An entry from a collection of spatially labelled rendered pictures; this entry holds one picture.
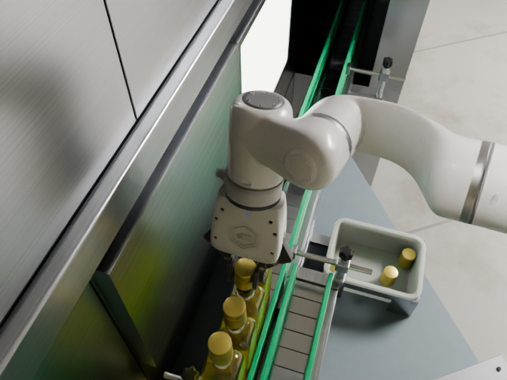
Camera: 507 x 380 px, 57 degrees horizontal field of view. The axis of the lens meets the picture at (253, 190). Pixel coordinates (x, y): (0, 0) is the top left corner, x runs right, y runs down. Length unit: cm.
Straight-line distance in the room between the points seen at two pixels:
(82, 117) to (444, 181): 36
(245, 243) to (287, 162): 18
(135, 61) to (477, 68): 285
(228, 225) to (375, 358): 61
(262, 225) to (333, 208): 72
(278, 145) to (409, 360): 76
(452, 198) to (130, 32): 38
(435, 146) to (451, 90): 254
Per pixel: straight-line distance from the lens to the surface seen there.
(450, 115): 287
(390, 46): 161
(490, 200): 48
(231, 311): 70
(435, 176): 49
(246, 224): 62
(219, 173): 62
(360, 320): 117
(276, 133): 51
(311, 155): 49
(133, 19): 57
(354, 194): 136
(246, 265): 72
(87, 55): 50
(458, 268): 224
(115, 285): 60
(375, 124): 58
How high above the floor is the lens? 181
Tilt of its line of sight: 52 degrees down
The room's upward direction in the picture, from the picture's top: straight up
